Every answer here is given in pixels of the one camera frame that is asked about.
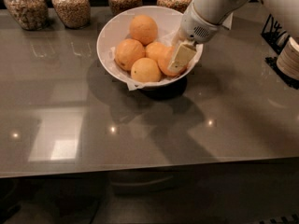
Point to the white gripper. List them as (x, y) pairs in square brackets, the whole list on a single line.
[(196, 28)]

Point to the orange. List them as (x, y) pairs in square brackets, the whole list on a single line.
[(143, 28), (127, 52), (155, 51), (146, 70), (164, 60)]

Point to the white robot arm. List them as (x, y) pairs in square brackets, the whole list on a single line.
[(285, 11)]

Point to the white ceramic bowl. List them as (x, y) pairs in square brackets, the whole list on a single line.
[(117, 29)]

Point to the white stand card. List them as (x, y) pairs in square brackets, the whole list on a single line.
[(227, 24)]

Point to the white paper liner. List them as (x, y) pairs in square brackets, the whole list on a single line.
[(142, 66)]

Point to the stack of wooden coasters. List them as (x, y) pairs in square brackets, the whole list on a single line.
[(288, 59)]

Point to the far left grain jar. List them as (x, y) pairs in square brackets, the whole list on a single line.
[(31, 15)]

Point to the black wire rack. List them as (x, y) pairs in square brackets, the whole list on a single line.
[(277, 38)]

